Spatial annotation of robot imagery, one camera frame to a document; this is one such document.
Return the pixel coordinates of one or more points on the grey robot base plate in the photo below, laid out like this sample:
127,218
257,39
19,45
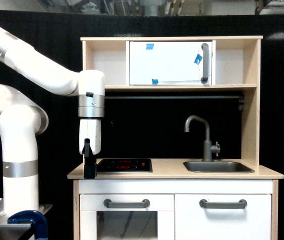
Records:
43,208

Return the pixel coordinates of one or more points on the blue tape top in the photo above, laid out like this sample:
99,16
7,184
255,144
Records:
149,46

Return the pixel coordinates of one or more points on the grey toy faucet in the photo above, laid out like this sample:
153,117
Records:
207,144

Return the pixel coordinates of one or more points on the white cabinet door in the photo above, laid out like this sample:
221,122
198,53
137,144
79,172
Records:
193,222

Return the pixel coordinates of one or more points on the grey toy sink basin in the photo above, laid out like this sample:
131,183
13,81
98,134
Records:
216,167

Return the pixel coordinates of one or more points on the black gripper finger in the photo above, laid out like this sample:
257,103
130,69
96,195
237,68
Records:
90,161

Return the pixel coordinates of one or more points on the black toy stovetop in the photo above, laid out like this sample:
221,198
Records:
125,165

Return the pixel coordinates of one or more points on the white microwave door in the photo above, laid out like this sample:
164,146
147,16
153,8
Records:
170,62

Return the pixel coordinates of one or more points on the blue tape right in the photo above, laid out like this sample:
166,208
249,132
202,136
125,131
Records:
198,59

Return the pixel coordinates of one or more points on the grey microwave door handle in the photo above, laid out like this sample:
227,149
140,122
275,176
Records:
205,61

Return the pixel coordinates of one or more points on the white oven door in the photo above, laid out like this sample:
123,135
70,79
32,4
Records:
155,222

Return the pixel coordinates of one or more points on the grey faucet valve handle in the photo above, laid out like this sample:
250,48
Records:
215,149

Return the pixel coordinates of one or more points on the grey hanging rail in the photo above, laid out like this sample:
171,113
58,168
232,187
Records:
153,97

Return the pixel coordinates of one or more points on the grey oven door handle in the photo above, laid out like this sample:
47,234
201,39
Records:
108,203

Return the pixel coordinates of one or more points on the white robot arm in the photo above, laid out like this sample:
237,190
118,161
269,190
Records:
21,120

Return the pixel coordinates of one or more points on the blue tape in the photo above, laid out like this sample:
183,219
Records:
149,46
155,81
198,59

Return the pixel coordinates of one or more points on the wooden toy kitchen frame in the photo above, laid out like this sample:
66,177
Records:
237,68

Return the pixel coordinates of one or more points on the blue tape bottom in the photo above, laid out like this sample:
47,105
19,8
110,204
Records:
155,81

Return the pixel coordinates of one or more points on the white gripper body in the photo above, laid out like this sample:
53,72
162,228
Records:
90,129

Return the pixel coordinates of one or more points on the grey cabinet door handle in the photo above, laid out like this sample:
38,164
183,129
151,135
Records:
241,204

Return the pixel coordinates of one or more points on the blue C-clamp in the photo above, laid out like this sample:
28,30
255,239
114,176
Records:
34,217

